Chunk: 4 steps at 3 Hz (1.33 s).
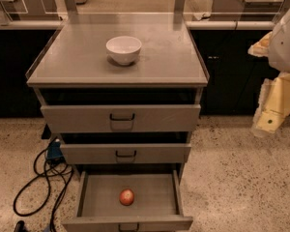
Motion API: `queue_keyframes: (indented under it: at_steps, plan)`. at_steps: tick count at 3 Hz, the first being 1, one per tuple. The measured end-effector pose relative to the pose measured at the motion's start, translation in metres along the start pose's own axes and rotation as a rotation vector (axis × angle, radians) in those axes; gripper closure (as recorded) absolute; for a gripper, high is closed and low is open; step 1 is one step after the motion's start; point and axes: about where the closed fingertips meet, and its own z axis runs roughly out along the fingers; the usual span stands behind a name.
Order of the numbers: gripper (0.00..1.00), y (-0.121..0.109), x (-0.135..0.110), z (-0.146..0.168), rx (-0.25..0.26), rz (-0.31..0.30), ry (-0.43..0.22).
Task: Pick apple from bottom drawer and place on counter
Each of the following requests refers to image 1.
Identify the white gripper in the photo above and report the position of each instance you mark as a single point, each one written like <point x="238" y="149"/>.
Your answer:
<point x="285" y="47"/>

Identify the red apple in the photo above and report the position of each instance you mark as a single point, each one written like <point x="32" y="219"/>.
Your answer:
<point x="126" y="197"/>

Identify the grey drawer cabinet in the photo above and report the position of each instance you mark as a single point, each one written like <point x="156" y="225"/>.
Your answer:
<point x="78" y="59"/>

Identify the grey bottom drawer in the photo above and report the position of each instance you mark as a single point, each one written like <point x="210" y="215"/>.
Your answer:
<point x="157" y="205"/>

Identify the grey drawer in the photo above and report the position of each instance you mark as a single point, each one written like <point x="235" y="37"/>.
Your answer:
<point x="119" y="110"/>
<point x="157" y="205"/>
<point x="125" y="147"/>

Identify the grey middle drawer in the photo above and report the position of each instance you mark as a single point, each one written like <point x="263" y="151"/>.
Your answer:
<point x="125" y="147"/>

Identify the grey top drawer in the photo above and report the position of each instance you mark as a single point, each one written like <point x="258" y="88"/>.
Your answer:
<point x="119" y="110"/>

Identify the background steel table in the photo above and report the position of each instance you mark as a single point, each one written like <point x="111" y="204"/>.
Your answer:
<point x="247" y="10"/>

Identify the white ceramic bowl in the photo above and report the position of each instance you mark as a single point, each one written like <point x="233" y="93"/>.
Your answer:
<point x="124" y="49"/>

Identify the blue power box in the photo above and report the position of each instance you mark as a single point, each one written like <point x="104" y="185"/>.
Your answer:
<point x="53" y="151"/>

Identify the black object bottom left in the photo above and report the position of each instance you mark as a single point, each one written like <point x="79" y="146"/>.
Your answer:
<point x="20" y="227"/>

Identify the right glass panel post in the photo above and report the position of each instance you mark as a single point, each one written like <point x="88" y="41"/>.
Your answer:
<point x="179" y="0"/>

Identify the white counter rail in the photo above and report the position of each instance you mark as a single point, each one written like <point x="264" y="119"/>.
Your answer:
<point x="193" y="25"/>

